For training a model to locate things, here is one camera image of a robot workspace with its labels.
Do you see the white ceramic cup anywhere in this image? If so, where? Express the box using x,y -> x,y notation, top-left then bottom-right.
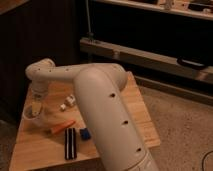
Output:
23,102 -> 44,127

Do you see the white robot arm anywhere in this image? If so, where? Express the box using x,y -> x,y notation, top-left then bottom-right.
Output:
25,58 -> 159,171

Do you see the small white block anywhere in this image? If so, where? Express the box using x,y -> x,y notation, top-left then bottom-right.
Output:
60,104 -> 66,111

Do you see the orange carrot toy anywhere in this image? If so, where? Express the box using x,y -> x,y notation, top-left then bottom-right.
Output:
45,120 -> 75,134

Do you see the white toy piece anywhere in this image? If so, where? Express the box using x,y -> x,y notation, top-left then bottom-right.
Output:
65,95 -> 76,106

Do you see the wooden table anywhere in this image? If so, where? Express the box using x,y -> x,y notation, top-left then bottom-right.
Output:
9,72 -> 161,171

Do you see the blue sponge block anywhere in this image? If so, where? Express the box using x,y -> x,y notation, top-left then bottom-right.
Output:
79,128 -> 91,141

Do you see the metal pole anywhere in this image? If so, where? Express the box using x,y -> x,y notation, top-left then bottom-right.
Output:
85,0 -> 93,41

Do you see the wooden shelf beam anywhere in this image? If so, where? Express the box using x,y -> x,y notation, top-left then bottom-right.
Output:
80,37 -> 213,84

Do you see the upper wooden shelf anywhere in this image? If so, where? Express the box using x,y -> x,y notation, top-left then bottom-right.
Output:
94,0 -> 213,21

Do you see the black handle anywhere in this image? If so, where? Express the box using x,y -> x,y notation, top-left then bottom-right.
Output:
177,58 -> 208,70

